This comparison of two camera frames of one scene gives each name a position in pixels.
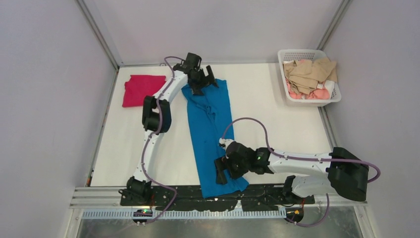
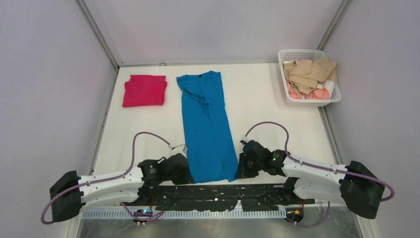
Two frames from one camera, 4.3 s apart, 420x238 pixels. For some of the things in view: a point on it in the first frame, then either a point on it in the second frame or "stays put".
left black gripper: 196,89 → 186,178
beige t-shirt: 303,75 stays put
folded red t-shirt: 139,87 stays put
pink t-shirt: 320,93 stays put
